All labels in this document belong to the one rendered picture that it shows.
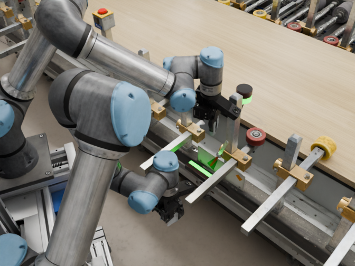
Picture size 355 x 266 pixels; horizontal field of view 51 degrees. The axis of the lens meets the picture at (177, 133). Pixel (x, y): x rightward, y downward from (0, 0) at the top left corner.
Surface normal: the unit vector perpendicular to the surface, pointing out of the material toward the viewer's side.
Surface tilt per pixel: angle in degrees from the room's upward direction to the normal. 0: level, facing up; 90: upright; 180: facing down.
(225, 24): 0
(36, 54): 86
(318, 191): 90
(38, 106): 0
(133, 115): 85
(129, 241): 0
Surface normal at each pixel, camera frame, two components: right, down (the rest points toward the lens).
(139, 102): 0.90, 0.22
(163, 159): -0.04, -0.71
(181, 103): 0.04, 0.71
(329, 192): -0.70, 0.52
